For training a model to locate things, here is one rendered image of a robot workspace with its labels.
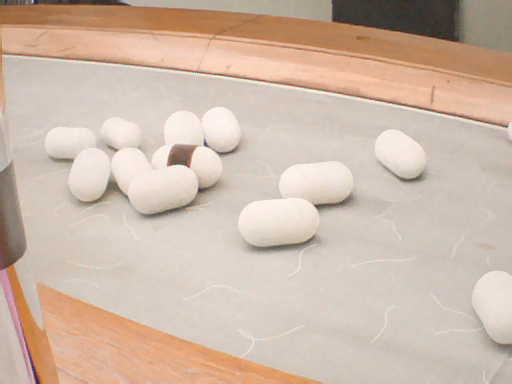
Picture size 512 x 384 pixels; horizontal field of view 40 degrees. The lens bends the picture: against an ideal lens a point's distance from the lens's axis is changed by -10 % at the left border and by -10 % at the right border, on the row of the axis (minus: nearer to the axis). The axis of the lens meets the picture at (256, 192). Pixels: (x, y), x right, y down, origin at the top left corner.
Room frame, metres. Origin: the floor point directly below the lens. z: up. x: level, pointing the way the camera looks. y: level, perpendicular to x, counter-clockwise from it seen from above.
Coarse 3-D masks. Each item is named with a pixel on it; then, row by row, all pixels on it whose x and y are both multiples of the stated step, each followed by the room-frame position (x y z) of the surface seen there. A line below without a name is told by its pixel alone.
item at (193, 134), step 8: (176, 112) 0.41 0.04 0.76; (184, 112) 0.41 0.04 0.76; (168, 120) 0.41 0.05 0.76; (176, 120) 0.40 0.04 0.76; (184, 120) 0.40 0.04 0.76; (192, 120) 0.40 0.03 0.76; (168, 128) 0.40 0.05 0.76; (176, 128) 0.39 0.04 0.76; (184, 128) 0.39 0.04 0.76; (192, 128) 0.39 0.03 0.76; (200, 128) 0.40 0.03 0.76; (168, 136) 0.39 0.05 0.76; (176, 136) 0.39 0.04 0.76; (184, 136) 0.39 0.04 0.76; (192, 136) 0.39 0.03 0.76; (200, 136) 0.39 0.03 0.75; (168, 144) 0.39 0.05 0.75; (192, 144) 0.39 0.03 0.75; (200, 144) 0.39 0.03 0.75
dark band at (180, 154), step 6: (174, 144) 0.37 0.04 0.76; (180, 144) 0.37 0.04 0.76; (174, 150) 0.36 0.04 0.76; (180, 150) 0.36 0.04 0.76; (186, 150) 0.36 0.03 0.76; (192, 150) 0.36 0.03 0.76; (168, 156) 0.36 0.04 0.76; (174, 156) 0.36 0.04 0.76; (180, 156) 0.36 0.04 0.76; (186, 156) 0.35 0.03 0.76; (192, 156) 0.35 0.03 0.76; (168, 162) 0.36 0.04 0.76; (174, 162) 0.35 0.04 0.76; (180, 162) 0.35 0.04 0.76; (186, 162) 0.35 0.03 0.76
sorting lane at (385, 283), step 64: (64, 64) 0.61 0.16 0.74; (256, 128) 0.44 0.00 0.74; (320, 128) 0.44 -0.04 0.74; (384, 128) 0.44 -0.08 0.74; (448, 128) 0.44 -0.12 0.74; (64, 192) 0.36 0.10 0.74; (256, 192) 0.35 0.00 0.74; (384, 192) 0.35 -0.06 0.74; (448, 192) 0.35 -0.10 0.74; (64, 256) 0.29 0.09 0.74; (128, 256) 0.29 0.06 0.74; (192, 256) 0.29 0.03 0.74; (256, 256) 0.29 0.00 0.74; (320, 256) 0.29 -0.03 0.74; (384, 256) 0.29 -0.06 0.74; (448, 256) 0.28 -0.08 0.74; (192, 320) 0.24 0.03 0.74; (256, 320) 0.24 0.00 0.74; (320, 320) 0.24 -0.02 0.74; (384, 320) 0.24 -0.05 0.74; (448, 320) 0.23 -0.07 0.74
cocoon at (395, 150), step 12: (384, 132) 0.38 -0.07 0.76; (396, 132) 0.38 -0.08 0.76; (384, 144) 0.37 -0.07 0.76; (396, 144) 0.37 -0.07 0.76; (408, 144) 0.36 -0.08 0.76; (384, 156) 0.37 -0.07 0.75; (396, 156) 0.36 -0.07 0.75; (408, 156) 0.36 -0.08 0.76; (420, 156) 0.36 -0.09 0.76; (396, 168) 0.36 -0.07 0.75; (408, 168) 0.36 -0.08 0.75; (420, 168) 0.36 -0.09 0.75
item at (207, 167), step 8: (160, 152) 0.36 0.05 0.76; (168, 152) 0.36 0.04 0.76; (200, 152) 0.36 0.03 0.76; (208, 152) 0.36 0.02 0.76; (152, 160) 0.36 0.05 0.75; (160, 160) 0.36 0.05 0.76; (192, 160) 0.35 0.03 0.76; (200, 160) 0.35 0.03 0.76; (208, 160) 0.35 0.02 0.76; (216, 160) 0.36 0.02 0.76; (160, 168) 0.36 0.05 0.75; (192, 168) 0.35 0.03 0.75; (200, 168) 0.35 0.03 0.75; (208, 168) 0.35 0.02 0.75; (216, 168) 0.35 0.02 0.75; (200, 176) 0.35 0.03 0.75; (208, 176) 0.35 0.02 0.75; (216, 176) 0.35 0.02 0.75; (200, 184) 0.35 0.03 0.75; (208, 184) 0.35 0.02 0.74
